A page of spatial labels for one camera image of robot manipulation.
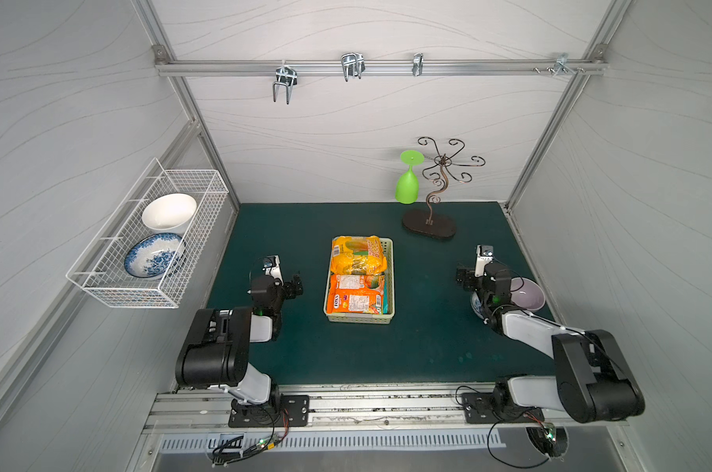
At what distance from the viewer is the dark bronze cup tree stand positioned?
0.89m

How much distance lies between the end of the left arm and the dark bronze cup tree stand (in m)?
0.50

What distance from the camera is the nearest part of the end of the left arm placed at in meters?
0.72
